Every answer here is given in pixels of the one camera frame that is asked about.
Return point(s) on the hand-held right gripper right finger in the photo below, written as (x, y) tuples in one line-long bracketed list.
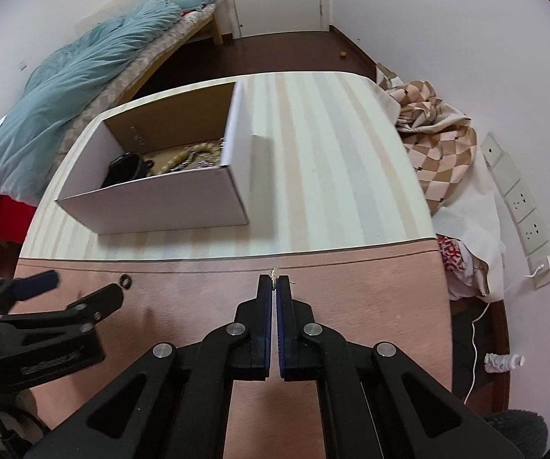
[(283, 325)]

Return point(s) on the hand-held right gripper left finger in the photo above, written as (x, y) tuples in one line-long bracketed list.
[(264, 325)]

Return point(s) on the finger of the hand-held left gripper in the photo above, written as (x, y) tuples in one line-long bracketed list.
[(36, 284), (105, 299)]

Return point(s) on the small earring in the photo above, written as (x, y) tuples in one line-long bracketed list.
[(274, 275)]

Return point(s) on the white cardboard box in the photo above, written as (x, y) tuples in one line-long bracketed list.
[(160, 205)]

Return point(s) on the black smart band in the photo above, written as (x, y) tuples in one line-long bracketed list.
[(124, 167)]

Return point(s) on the bed with blue duvet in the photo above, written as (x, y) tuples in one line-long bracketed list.
[(12, 215), (64, 86)]

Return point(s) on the striped tablecloth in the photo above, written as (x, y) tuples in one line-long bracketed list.
[(327, 153)]

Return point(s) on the red and white printed cloth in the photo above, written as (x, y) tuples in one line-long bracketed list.
[(452, 258)]

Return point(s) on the clear plastic bottle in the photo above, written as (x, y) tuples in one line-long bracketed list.
[(502, 362)]

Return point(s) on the beige checkered cloth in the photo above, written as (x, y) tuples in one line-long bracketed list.
[(442, 148)]

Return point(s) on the dark fuzzy clothing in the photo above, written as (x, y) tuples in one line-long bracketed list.
[(514, 432)]

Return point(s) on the white charger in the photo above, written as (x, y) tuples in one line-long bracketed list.
[(548, 264)]

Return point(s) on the white wall socket panel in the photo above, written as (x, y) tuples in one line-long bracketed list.
[(523, 205)]

